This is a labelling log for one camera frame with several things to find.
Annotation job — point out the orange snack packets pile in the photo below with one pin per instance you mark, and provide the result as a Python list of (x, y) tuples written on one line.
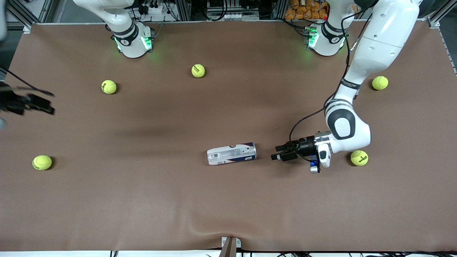
[(303, 10)]

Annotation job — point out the yellow tennis ball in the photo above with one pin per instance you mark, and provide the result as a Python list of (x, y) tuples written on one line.
[(42, 162), (198, 70), (380, 82), (109, 86), (359, 157)]

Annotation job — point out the aluminium frame rail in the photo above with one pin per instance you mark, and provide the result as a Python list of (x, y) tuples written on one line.
[(14, 24)]

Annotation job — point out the metal table corner bracket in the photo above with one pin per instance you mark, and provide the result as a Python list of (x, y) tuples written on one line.
[(27, 29), (433, 22)]

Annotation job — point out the white terminal strip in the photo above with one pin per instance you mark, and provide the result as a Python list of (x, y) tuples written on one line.
[(239, 16)]

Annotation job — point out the white power strip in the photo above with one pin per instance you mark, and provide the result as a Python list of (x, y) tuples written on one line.
[(155, 9)]

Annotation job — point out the brown table mat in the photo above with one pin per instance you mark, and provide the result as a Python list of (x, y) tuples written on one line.
[(228, 200)]

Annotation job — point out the grey metal bracket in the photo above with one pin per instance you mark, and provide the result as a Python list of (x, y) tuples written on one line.
[(230, 248)]

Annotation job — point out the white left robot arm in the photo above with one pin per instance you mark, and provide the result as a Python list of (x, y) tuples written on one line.
[(378, 39)]

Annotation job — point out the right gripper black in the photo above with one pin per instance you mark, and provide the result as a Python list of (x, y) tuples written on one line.
[(10, 101)]

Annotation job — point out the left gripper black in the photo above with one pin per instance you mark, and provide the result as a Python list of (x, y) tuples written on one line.
[(305, 145)]

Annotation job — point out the tennis can white blue label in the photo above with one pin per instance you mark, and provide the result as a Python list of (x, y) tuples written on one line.
[(232, 153)]

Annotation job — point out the green lit arm base box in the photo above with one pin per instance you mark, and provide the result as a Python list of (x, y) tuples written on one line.
[(311, 37), (147, 42)]

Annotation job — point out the aluminium frame post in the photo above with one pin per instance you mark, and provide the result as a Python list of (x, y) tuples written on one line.
[(184, 9), (280, 9)]

